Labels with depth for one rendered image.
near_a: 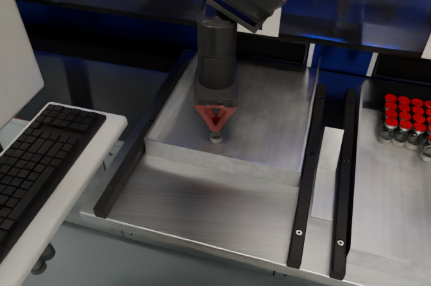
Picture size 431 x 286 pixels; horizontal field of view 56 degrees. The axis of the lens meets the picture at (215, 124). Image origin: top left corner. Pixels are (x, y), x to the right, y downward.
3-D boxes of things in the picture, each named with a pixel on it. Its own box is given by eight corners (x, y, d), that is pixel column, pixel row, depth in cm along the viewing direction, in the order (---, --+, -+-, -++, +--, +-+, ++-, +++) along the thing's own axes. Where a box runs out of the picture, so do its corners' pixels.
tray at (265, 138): (204, 51, 94) (204, 38, 91) (319, 69, 88) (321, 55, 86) (145, 153, 69) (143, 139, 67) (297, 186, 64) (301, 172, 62)
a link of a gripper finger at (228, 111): (235, 113, 72) (237, 68, 66) (235, 140, 67) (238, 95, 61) (197, 111, 72) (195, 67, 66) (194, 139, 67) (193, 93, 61)
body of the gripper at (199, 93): (236, 70, 68) (238, 31, 63) (236, 109, 60) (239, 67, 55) (197, 70, 68) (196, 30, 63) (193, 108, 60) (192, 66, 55)
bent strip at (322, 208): (319, 151, 70) (325, 126, 66) (337, 154, 69) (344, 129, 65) (310, 217, 60) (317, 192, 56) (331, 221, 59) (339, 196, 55)
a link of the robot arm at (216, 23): (194, 18, 53) (237, 20, 53) (199, -3, 58) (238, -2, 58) (195, 63, 58) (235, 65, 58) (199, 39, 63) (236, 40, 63)
